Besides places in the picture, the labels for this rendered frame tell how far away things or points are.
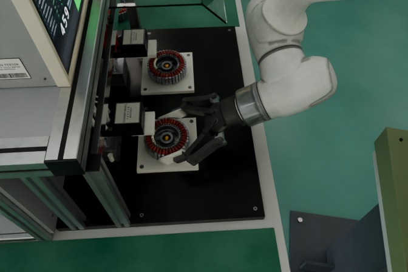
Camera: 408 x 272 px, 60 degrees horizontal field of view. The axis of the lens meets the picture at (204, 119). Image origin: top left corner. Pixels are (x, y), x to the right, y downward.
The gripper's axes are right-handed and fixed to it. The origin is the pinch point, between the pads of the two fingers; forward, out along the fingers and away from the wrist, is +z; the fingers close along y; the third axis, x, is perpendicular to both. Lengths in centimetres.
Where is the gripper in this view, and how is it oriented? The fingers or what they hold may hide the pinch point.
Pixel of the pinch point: (167, 138)
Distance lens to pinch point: 88.4
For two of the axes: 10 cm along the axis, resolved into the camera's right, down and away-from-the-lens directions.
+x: -4.9, -4.5, -7.4
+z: -8.6, 3.5, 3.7
